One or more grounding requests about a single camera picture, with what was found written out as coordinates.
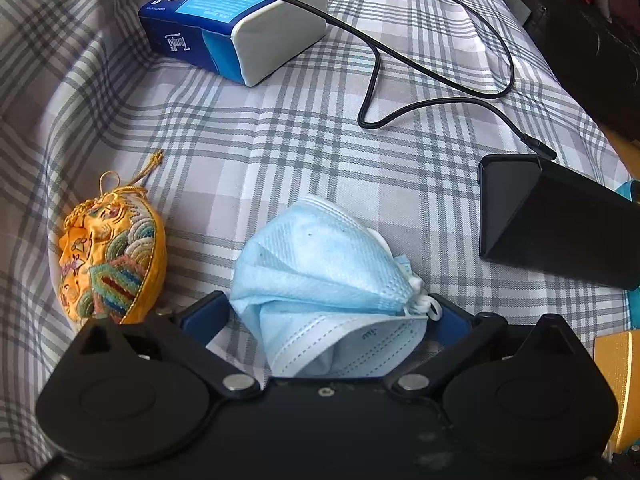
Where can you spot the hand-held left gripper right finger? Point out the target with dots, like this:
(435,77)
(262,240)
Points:
(454,324)

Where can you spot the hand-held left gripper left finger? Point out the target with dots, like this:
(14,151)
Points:
(200,314)

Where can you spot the blue face mask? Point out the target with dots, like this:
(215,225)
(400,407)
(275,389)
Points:
(320,270)

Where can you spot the orange embroidered pouch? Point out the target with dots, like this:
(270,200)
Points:
(115,270)

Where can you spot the black box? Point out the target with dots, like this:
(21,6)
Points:
(550,220)

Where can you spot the yellow box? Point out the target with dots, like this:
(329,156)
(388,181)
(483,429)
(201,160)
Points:
(620,385)

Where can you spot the plaid bed sheet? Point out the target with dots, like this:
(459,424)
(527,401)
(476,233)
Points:
(300,150)

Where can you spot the teal object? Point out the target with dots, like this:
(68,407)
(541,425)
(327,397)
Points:
(631,191)

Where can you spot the blue tissue pack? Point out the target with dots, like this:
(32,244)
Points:
(270,35)

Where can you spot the dark furniture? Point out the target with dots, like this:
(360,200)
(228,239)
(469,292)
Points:
(590,50)

